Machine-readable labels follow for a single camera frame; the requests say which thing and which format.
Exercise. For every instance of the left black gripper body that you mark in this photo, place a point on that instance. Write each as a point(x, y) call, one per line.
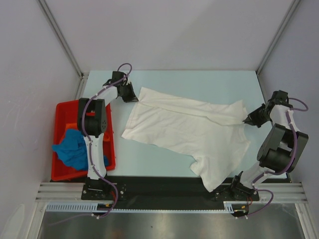
point(124, 87)

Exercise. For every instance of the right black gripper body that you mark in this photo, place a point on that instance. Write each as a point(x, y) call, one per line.
point(263, 116)

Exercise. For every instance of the white t shirt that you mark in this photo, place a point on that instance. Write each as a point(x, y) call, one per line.
point(212, 134)

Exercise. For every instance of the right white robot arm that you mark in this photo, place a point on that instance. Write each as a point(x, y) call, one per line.
point(280, 151)

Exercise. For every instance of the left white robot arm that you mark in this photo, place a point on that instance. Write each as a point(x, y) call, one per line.
point(92, 123)

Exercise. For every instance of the red plastic bin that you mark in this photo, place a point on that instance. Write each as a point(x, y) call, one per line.
point(67, 112)

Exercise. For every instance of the orange t shirt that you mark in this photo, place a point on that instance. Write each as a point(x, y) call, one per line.
point(71, 126)

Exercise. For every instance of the blue t shirt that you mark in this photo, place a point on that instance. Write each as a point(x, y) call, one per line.
point(72, 150)

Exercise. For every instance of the white slotted cable duct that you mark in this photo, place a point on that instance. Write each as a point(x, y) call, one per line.
point(102, 207)

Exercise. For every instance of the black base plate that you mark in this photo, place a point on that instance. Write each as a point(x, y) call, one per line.
point(177, 192)

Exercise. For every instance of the aluminium frame rail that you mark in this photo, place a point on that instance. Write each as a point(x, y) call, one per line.
point(59, 192)

